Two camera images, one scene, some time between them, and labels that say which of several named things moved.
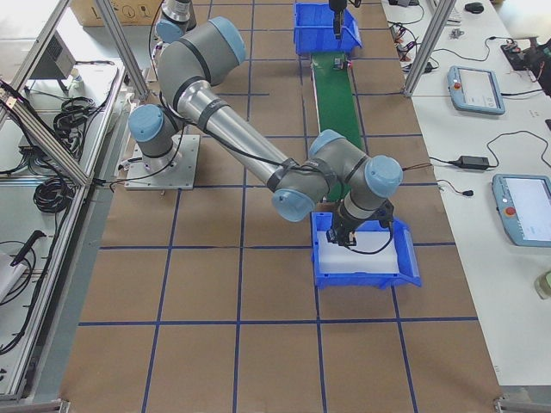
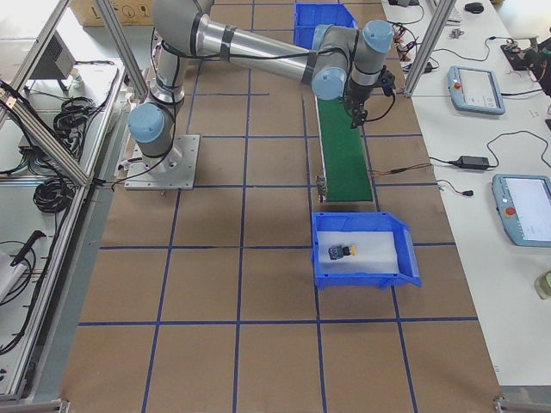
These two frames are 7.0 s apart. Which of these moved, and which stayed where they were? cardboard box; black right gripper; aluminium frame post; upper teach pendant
Moved: black right gripper
Stayed: aluminium frame post; upper teach pendant; cardboard box
